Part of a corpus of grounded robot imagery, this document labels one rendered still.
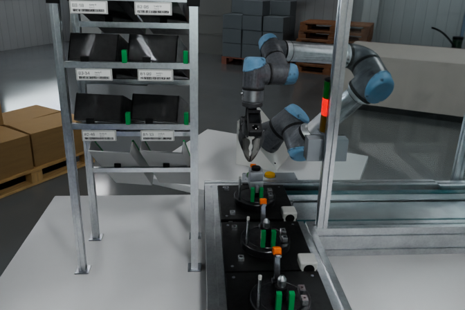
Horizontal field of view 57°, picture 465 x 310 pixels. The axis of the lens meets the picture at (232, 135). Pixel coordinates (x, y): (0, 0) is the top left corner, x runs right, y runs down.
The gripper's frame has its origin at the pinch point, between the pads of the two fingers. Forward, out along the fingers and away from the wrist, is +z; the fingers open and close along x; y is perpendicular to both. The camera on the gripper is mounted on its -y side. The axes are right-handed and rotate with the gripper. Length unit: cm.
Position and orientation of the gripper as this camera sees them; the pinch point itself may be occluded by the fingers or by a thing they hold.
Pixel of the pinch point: (250, 158)
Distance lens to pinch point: 153.2
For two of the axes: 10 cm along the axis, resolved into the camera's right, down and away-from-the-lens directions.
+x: -10.0, -0.2, -0.9
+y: -0.9, -2.5, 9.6
